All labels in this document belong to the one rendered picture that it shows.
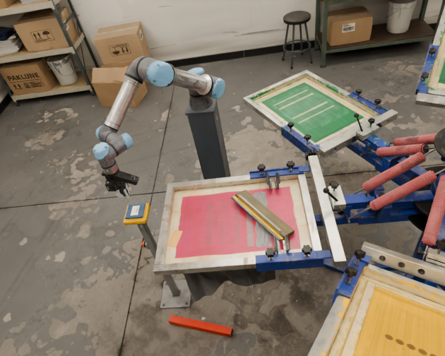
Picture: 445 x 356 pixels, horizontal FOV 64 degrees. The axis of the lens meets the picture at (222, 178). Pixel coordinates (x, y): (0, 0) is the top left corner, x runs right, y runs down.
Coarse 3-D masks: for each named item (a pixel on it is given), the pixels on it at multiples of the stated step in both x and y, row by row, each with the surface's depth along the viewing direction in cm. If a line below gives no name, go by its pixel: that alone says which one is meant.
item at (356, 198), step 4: (344, 196) 175; (348, 196) 175; (352, 196) 174; (356, 196) 174; (360, 196) 173; (364, 196) 173; (348, 200) 173; (352, 200) 173; (356, 200) 172; (360, 200) 172; (364, 200) 172; (348, 204) 172; (352, 204) 172; (356, 204) 172; (360, 204) 172; (364, 204) 172; (332, 208) 174; (352, 208) 174; (356, 208) 174; (360, 208) 174
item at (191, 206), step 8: (224, 192) 201; (232, 192) 200; (256, 192) 198; (272, 192) 196; (280, 192) 195; (288, 192) 194; (184, 200) 202; (192, 200) 201; (200, 200) 200; (208, 200) 199; (216, 200) 198; (272, 200) 192; (280, 200) 191; (288, 200) 190; (184, 208) 197; (192, 208) 196; (200, 208) 195; (240, 208) 191; (272, 208) 188; (280, 208) 187; (288, 208) 186; (184, 216) 193; (192, 216) 192; (200, 216) 191; (248, 216) 186; (184, 224) 189
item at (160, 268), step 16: (240, 176) 204; (288, 176) 199; (304, 176) 196; (304, 192) 188; (304, 208) 181; (160, 240) 179; (160, 256) 172; (160, 272) 167; (176, 272) 167; (192, 272) 167
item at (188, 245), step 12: (288, 216) 182; (180, 228) 187; (192, 228) 186; (252, 228) 180; (180, 240) 182; (192, 240) 181; (252, 240) 175; (180, 252) 177; (192, 252) 175; (204, 252) 174; (216, 252) 173; (228, 252) 172; (240, 252) 171
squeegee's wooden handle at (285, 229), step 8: (240, 192) 194; (248, 192) 194; (248, 200) 189; (256, 200) 189; (256, 208) 184; (264, 208) 184; (272, 216) 180; (280, 224) 175; (280, 232) 171; (288, 232) 171
